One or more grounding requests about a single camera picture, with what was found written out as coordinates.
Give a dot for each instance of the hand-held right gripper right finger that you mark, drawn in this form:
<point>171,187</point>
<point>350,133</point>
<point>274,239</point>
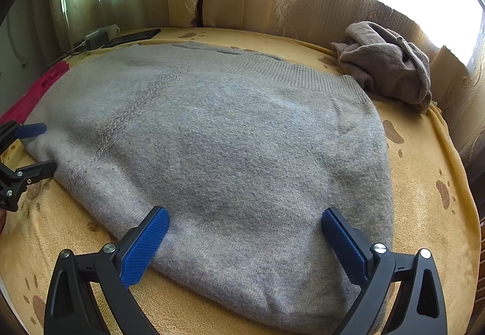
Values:
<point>344,248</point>

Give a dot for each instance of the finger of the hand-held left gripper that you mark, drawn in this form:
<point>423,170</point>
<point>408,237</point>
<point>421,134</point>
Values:
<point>32,129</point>
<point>38,169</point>

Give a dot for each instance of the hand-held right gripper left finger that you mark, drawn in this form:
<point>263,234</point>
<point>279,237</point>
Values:
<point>146,248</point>

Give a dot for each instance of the grey beaded knit sweater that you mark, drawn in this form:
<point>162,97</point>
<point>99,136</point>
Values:
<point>227,153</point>

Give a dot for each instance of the taupe ribbed knit sweater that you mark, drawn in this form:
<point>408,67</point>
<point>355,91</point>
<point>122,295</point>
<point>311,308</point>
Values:
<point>379,62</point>

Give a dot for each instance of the red cloth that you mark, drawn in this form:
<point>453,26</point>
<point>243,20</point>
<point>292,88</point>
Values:
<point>41,85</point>

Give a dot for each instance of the yellow paw-print blanket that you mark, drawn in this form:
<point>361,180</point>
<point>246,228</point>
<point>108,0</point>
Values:
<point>416,206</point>

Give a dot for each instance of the white charger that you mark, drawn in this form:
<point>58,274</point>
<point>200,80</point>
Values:
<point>100,37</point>

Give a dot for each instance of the black smartphone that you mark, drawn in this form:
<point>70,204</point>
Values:
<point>132,35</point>

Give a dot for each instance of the beige embossed curtain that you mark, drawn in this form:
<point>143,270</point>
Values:
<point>303,5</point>

